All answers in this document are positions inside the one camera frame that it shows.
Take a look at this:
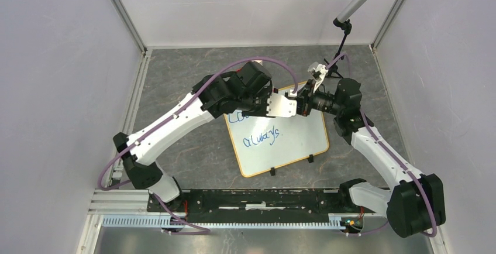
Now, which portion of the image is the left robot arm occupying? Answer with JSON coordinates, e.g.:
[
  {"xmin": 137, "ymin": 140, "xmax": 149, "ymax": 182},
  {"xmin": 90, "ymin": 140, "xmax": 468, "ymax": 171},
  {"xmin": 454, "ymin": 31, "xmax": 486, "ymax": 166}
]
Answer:
[{"xmin": 113, "ymin": 61, "xmax": 273, "ymax": 212}]

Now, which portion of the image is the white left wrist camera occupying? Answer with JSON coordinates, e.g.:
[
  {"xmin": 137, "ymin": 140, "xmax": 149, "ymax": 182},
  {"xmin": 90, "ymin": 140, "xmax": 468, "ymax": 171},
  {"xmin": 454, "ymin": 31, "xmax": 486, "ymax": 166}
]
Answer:
[{"xmin": 266, "ymin": 92, "xmax": 297, "ymax": 118}]

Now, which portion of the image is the black microphone tripod stand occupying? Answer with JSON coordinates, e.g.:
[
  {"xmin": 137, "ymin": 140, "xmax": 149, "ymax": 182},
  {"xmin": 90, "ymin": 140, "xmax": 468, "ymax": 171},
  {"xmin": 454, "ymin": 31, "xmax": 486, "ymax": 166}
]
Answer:
[{"xmin": 325, "ymin": 18, "xmax": 352, "ymax": 78}]

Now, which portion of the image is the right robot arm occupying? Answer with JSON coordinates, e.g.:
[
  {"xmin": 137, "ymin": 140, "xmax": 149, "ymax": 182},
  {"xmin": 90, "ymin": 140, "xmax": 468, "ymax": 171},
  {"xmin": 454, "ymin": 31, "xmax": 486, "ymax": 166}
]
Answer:
[{"xmin": 296, "ymin": 78, "xmax": 446, "ymax": 238}]

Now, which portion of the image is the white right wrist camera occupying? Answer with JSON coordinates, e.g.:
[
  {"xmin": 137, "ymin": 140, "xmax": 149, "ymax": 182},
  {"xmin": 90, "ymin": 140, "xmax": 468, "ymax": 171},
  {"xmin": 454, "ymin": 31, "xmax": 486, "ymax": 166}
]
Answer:
[{"xmin": 307, "ymin": 62, "xmax": 328, "ymax": 93}]

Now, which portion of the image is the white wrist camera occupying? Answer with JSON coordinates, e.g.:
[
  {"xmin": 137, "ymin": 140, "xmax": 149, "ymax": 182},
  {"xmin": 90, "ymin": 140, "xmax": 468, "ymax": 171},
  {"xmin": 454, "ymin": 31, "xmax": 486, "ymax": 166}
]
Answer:
[
  {"xmin": 266, "ymin": 92, "xmax": 297, "ymax": 118},
  {"xmin": 307, "ymin": 62, "xmax": 328, "ymax": 93}
]

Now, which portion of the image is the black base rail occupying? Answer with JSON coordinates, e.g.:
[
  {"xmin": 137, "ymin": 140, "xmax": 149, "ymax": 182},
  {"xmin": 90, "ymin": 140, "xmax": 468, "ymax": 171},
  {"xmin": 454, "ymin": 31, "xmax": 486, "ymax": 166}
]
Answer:
[{"xmin": 166, "ymin": 188, "xmax": 371, "ymax": 224}]

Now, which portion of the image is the yellow framed whiteboard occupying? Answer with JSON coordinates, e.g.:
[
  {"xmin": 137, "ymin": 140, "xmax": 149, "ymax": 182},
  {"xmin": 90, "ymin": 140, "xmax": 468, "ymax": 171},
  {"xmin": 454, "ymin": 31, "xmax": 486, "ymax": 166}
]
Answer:
[{"xmin": 224, "ymin": 110, "xmax": 330, "ymax": 178}]

